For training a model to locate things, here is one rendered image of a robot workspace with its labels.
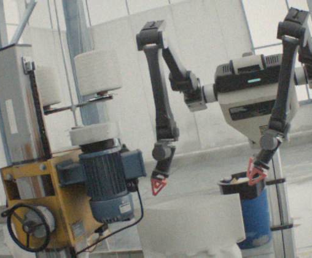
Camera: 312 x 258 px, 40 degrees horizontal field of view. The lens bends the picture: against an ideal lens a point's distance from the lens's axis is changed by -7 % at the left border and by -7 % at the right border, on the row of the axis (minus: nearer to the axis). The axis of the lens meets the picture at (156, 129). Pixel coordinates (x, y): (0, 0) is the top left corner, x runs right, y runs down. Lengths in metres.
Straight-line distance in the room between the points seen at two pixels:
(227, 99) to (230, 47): 7.76
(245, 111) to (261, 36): 7.70
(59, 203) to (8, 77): 0.47
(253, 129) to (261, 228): 2.02
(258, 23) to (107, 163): 8.49
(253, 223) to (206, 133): 6.12
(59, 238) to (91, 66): 0.62
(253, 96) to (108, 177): 0.86
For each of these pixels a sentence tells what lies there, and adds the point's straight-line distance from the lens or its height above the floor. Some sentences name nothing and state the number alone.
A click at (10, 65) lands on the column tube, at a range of 1.59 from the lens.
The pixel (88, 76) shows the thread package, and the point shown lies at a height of 1.59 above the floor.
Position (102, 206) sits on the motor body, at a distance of 1.53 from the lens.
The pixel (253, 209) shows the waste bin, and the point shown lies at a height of 0.37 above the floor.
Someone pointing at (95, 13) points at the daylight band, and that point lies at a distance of 10.88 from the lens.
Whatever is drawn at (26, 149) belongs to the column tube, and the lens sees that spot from 1.57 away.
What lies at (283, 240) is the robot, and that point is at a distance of 2.42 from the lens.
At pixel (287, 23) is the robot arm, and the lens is 1.60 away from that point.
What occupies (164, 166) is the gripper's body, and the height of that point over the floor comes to 1.20.
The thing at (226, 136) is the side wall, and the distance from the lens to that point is 9.94.
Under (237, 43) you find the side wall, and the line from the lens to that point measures 9.84.
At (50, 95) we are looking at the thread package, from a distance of 1.77.
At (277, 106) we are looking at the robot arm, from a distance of 1.70.
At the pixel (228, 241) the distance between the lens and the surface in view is 1.86.
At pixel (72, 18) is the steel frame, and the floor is 3.88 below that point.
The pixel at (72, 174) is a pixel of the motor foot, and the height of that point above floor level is 1.27.
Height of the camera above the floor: 1.44
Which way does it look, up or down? 3 degrees down
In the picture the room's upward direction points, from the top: 12 degrees counter-clockwise
